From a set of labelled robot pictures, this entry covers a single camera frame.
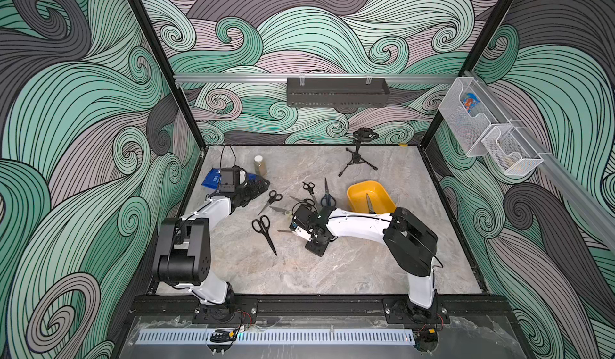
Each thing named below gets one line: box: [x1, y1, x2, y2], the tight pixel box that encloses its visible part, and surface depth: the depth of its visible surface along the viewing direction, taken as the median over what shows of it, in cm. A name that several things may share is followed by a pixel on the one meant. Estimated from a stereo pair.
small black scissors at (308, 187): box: [301, 181, 315, 195], surface depth 106 cm
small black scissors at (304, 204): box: [289, 195, 318, 211], surface depth 100 cm
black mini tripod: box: [337, 127, 379, 178], surface depth 92 cm
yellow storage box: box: [346, 180, 397, 214], surface depth 100 cm
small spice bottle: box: [253, 154, 268, 177], surface depth 106 cm
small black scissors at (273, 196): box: [257, 189, 284, 217], surface depth 103 cm
